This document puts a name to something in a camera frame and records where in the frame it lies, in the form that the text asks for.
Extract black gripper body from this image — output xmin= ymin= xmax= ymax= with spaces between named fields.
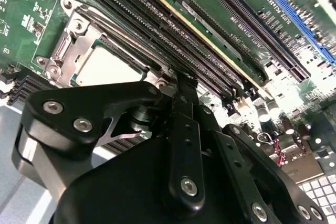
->
xmin=51 ymin=137 xmax=249 ymax=224

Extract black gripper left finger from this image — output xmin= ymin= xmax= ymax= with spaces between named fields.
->
xmin=10 ymin=73 xmax=207 ymax=211

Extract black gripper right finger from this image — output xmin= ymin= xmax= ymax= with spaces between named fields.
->
xmin=187 ymin=76 xmax=328 ymax=224

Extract silver-topped CPU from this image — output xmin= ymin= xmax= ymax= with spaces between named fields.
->
xmin=75 ymin=44 xmax=150 ymax=86

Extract metal locking lever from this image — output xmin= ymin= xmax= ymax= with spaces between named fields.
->
xmin=77 ymin=5 xmax=197 ymax=79

